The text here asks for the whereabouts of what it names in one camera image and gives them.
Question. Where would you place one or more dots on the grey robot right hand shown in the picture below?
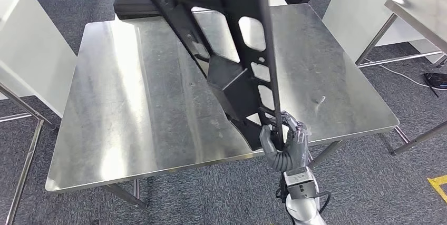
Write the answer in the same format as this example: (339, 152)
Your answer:
(298, 146)

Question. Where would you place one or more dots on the black plastic mounting plate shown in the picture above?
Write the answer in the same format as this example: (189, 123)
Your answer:
(234, 87)

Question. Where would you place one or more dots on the stainless steel workbench table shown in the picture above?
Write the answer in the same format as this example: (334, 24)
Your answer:
(139, 104)

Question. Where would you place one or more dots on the small clear tape strip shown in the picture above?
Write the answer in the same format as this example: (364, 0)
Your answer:
(320, 100)

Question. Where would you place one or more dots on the white cabinet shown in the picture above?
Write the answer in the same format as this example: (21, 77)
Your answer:
(352, 17)
(31, 42)

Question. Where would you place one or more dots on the yellow floor tape rectangle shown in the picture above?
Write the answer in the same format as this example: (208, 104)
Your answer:
(439, 183)

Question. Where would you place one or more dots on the black floor adapter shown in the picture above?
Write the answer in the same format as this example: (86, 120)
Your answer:
(436, 79)

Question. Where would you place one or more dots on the black zippered case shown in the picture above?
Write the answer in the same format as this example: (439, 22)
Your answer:
(132, 5)

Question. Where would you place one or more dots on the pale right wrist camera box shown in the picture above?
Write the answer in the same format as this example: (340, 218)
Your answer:
(300, 183)

